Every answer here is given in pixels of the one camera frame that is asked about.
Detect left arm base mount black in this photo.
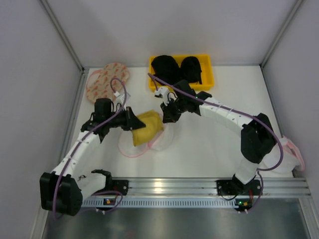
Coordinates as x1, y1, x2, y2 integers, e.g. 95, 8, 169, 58
106, 179, 129, 196

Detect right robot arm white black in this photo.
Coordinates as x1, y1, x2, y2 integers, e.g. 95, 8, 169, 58
155, 80, 277, 194

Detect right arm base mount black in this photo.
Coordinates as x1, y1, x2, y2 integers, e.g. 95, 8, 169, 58
216, 177, 262, 196

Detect slotted cable duct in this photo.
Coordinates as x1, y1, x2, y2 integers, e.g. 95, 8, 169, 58
82, 197, 250, 208

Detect aluminium rail front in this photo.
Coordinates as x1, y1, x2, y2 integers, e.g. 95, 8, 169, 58
40, 177, 311, 197

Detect black bra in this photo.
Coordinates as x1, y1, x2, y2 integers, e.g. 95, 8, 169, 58
151, 55, 202, 85

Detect yellow plastic bin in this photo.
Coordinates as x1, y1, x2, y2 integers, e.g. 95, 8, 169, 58
148, 54, 215, 92

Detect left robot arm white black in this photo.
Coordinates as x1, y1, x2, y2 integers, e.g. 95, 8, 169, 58
39, 98, 146, 216

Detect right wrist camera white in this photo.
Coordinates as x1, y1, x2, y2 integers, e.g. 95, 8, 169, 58
155, 87, 170, 105

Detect patterned beige laundry bag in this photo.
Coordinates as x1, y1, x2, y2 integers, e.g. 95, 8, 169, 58
86, 62, 130, 104

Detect yellow bra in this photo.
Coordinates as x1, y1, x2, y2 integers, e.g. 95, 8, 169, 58
132, 110, 164, 146

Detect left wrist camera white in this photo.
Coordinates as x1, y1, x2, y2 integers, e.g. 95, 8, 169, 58
113, 91, 131, 105

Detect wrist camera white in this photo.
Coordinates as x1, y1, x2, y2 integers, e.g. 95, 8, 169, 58
113, 91, 131, 105
155, 87, 170, 105

